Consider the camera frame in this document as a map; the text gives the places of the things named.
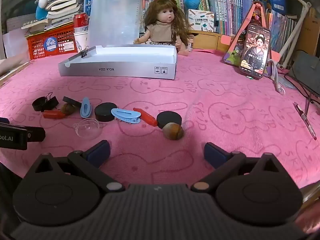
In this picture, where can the dark grey flat case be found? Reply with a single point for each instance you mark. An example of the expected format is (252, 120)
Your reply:
(306, 72)

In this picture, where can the clear plastic dome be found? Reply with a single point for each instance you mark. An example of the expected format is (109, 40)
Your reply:
(87, 129)

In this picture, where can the flat black disc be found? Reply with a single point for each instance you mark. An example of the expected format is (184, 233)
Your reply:
(72, 101)

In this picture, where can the white pipe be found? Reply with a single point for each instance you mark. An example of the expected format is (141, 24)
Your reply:
(297, 27)

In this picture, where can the small jar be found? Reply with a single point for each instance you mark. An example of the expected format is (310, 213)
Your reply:
(190, 43)

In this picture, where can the pink triangular phone stand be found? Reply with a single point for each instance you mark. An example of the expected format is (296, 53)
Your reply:
(232, 55)

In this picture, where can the wooden board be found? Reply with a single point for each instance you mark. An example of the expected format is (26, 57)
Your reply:
(17, 70)

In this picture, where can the smartphone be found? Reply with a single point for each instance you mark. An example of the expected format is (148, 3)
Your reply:
(255, 50)

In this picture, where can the small brown walnut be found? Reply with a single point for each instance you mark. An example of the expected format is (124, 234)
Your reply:
(68, 109)

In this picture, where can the red drink can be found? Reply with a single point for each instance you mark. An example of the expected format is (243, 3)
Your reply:
(80, 21)

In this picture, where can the stacked white paper cups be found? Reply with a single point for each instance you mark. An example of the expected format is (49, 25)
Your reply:
(80, 41)

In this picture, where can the wooden drawer unit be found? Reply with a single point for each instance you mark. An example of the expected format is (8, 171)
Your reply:
(207, 41)

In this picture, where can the white window frame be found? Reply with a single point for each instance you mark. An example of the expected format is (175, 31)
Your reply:
(3, 30)

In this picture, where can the row of shelved books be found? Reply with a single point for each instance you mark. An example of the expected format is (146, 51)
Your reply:
(235, 12)

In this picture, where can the black round puck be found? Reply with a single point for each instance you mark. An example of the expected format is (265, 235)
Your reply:
(105, 112)
(168, 118)

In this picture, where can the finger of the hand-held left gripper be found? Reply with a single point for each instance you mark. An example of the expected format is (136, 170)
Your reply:
(36, 134)

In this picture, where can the pink rabbit print towel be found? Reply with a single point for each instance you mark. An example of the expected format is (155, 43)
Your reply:
(225, 92)

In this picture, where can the translucent clipboard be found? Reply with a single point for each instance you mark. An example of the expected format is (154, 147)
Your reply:
(115, 20)

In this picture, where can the red hair clip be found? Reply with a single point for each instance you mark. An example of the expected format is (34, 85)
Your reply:
(53, 115)
(146, 117)

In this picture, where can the stack of worn books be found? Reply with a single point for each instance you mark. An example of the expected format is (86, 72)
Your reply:
(63, 5)

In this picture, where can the white cardboard box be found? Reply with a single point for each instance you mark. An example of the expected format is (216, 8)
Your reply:
(120, 67)

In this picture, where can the brown haired doll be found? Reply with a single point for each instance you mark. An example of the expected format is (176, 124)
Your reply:
(163, 20)

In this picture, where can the brown cardboard box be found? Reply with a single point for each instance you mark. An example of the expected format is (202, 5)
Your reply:
(311, 30)

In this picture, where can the pen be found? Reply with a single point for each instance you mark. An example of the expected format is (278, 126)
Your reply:
(305, 120)

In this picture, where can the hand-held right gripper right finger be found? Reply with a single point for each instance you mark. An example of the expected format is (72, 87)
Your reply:
(215, 153)

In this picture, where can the blue white cat plush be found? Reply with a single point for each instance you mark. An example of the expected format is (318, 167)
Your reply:
(41, 10)

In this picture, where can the white pencil print box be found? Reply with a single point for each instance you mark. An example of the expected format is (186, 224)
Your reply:
(201, 20)

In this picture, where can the red plastic basket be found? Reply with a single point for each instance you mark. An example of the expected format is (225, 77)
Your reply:
(40, 43)

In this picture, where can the blue hair clip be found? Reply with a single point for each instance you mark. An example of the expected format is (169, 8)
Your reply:
(126, 116)
(85, 108)

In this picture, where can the large brown walnut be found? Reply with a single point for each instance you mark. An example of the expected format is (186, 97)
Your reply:
(173, 130)

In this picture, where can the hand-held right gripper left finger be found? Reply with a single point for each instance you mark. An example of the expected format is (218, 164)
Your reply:
(100, 152)

